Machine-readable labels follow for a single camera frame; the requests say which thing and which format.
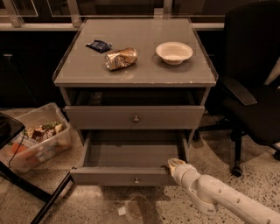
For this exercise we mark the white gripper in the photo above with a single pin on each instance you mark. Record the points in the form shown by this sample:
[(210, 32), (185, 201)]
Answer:
[(185, 173)]

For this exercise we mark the grey drawer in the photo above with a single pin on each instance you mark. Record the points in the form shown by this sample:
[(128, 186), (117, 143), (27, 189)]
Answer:
[(139, 110), (130, 157)]

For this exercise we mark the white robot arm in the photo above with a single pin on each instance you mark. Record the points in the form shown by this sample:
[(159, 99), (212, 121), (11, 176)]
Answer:
[(207, 192)]

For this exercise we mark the grey drawer cabinet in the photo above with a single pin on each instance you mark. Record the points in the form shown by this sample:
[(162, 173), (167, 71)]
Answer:
[(84, 69)]

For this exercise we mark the grey top drawer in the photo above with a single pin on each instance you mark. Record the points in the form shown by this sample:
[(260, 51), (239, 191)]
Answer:
[(139, 110)]

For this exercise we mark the dark object in top drawer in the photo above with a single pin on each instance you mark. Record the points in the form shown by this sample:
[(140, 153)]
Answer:
[(95, 99)]

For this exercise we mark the black office chair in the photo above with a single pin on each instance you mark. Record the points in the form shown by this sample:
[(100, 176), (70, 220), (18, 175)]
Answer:
[(249, 102)]

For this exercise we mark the white paper bowl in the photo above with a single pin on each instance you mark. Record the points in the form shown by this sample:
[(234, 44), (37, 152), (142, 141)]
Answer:
[(174, 53)]

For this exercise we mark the crushed gold chip bag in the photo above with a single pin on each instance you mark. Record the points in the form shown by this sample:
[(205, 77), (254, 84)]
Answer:
[(120, 58)]

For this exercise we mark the clear plastic storage bin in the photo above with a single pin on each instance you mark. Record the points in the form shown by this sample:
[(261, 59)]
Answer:
[(36, 155)]

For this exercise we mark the blue snack packet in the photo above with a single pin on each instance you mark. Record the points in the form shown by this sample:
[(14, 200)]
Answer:
[(99, 46)]

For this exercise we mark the snack items in bin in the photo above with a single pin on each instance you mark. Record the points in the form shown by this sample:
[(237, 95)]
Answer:
[(32, 136)]

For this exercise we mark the black table stand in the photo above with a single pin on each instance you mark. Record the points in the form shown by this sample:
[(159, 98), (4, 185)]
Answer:
[(10, 128)]

